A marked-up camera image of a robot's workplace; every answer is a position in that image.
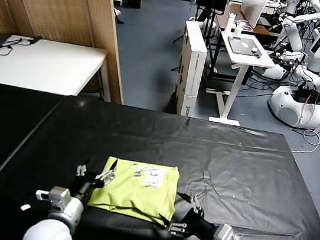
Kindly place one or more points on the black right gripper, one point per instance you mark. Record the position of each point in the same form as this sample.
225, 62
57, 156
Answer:
199, 225

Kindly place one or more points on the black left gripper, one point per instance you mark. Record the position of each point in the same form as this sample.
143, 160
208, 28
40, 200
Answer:
86, 187

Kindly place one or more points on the yellow-green t-shirt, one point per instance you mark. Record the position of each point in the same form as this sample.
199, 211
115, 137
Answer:
137, 194

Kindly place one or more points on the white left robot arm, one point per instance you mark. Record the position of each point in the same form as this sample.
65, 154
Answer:
52, 230

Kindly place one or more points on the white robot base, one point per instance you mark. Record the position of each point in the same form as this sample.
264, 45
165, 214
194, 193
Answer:
289, 110

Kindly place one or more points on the black table cover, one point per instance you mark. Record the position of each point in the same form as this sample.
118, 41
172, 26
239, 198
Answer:
245, 173

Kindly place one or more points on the white folding table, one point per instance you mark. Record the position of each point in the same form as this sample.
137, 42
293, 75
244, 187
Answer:
42, 64

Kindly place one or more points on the tall white cardboard box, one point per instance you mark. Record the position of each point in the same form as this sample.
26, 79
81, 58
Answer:
192, 62

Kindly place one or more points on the white standing desk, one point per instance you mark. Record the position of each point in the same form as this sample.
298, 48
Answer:
246, 59

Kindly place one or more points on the wooden folding screen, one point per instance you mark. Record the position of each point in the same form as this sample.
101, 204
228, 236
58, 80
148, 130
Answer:
60, 1

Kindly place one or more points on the small black device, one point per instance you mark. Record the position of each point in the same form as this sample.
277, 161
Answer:
256, 52

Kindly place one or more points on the grey laptop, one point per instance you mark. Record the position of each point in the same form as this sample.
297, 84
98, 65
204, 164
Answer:
242, 45

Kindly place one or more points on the white cup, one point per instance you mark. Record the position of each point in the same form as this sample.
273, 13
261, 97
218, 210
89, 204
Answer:
238, 31

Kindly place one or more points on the black tripod stand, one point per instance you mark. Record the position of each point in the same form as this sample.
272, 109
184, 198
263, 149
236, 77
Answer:
211, 21

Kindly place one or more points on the white water bottle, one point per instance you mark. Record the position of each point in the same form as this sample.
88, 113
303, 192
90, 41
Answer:
229, 23

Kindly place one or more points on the brown desk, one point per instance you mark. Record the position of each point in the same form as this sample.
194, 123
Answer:
262, 29

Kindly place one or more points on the white curved sheet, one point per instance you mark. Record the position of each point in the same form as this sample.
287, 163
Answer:
253, 7

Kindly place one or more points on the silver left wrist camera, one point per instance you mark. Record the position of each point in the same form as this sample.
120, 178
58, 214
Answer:
57, 195

